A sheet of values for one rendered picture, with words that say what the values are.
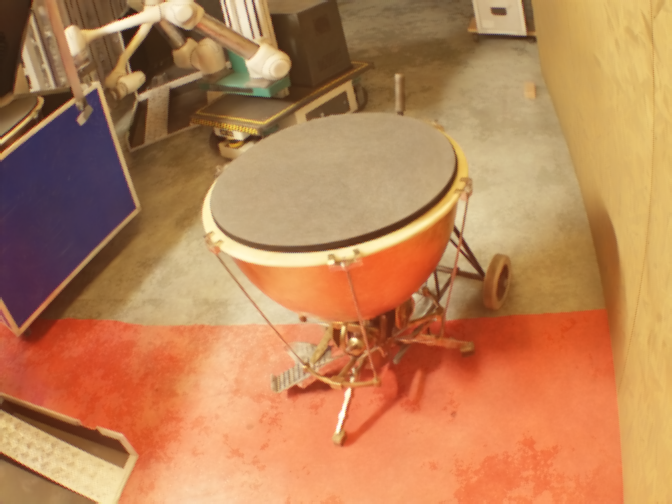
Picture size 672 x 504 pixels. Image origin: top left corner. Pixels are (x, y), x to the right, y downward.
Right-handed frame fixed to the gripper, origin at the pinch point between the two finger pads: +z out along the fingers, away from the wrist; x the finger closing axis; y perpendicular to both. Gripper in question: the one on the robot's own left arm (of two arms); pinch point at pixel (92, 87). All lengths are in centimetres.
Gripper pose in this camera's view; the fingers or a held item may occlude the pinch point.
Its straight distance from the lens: 307.3
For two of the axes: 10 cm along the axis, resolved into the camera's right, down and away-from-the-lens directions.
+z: 3.3, 7.9, 5.1
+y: 8.0, 0.5, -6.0
